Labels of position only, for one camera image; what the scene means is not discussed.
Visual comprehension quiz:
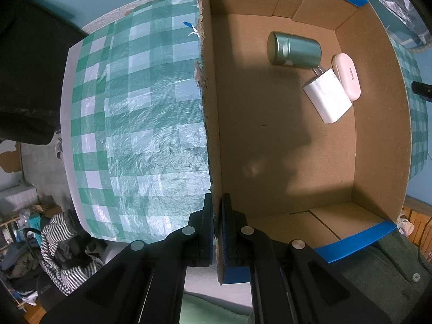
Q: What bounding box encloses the wooden frame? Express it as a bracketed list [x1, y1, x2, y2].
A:
[401, 206, 432, 254]

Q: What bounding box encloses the black hanging garment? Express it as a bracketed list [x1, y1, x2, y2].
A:
[0, 0, 88, 146]

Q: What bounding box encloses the white storage box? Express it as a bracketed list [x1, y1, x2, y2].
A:
[0, 184, 38, 217]

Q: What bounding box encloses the green checked plastic tablecloth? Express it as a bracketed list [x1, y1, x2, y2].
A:
[61, 0, 432, 244]

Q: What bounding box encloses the olive green jacket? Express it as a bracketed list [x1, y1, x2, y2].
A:
[315, 229, 432, 324]

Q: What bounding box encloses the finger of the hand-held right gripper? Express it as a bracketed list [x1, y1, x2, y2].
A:
[412, 81, 432, 102]

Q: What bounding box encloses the green metal tin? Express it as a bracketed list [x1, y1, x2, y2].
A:
[266, 31, 322, 70]

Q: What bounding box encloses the grey plastic sheet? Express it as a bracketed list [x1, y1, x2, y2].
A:
[344, 0, 432, 51]

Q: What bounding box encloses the striped cloth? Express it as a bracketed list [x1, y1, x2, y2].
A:
[40, 209, 105, 296]

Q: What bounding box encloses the blue-sided cardboard box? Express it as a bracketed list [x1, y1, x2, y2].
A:
[194, 0, 413, 286]

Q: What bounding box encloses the mint green cloth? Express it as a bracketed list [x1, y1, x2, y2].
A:
[179, 292, 254, 324]

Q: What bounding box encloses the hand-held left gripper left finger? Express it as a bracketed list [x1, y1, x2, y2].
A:
[40, 192, 215, 324]

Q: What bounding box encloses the large white charger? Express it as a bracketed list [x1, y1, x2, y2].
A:
[302, 67, 352, 124]

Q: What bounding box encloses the pink oval case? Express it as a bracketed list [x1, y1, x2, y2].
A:
[331, 53, 362, 101]

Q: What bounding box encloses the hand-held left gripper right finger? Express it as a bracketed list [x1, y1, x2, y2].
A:
[221, 193, 394, 324]

